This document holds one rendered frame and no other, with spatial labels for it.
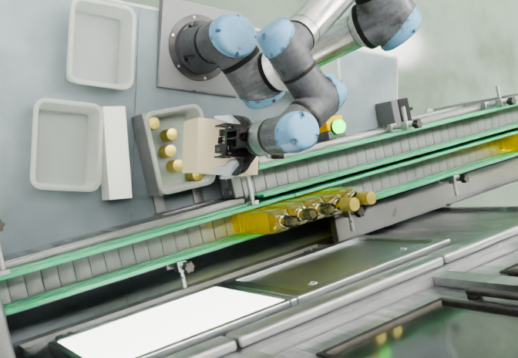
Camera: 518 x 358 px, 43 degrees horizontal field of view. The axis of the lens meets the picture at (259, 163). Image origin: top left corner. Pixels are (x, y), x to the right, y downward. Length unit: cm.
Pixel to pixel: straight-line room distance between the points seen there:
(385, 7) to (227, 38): 41
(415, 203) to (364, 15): 82
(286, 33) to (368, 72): 108
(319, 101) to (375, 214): 87
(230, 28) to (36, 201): 66
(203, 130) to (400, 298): 56
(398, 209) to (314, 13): 98
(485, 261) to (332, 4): 68
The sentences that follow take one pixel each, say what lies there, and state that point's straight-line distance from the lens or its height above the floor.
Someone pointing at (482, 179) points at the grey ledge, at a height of 88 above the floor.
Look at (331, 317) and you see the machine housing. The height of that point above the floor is 142.
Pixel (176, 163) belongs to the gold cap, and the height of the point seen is 81.
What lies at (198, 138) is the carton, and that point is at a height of 113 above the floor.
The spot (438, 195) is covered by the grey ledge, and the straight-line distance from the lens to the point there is 231.
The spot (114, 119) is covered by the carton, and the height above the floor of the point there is 81.
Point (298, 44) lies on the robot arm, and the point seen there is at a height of 144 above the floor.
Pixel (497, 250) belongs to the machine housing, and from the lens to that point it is 165.
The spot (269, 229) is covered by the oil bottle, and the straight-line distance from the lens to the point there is 166.
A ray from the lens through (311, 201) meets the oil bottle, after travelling 170.
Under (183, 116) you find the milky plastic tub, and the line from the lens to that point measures 189.
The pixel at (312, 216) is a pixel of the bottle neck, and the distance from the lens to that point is 166.
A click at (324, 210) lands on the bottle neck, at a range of 167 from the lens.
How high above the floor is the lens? 246
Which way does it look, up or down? 58 degrees down
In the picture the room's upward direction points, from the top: 83 degrees clockwise
